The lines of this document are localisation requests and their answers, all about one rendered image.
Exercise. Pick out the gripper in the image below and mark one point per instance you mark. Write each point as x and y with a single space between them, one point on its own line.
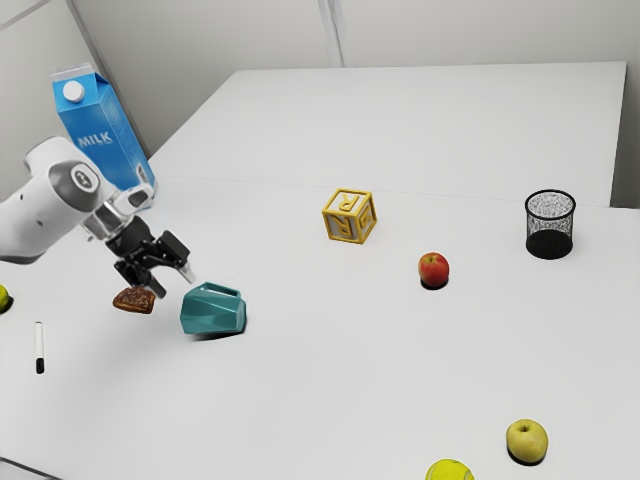
131 242

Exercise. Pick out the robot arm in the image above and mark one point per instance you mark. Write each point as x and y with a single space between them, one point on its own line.
45 205

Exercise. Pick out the teal faceted mug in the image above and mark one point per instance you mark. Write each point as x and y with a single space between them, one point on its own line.
214 308

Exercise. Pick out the brown pastry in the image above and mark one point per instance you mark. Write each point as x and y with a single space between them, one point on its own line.
134 300

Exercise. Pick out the white marker pen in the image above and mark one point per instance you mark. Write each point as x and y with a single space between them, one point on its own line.
39 347

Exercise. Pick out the blue milk carton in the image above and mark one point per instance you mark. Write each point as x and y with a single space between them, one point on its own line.
102 131

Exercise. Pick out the green fruit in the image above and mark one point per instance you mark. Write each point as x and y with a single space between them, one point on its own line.
3 298

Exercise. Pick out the yellow letter block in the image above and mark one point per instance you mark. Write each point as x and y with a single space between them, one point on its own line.
349 215

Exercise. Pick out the red apple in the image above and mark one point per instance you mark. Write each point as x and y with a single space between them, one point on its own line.
433 269

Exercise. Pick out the yellow tennis ball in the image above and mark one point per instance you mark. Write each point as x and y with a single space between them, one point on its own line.
449 471

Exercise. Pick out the black mesh pen holder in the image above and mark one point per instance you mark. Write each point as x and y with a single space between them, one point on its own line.
549 224

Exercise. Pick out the yellow-green apple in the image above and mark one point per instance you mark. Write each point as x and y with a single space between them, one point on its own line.
526 440

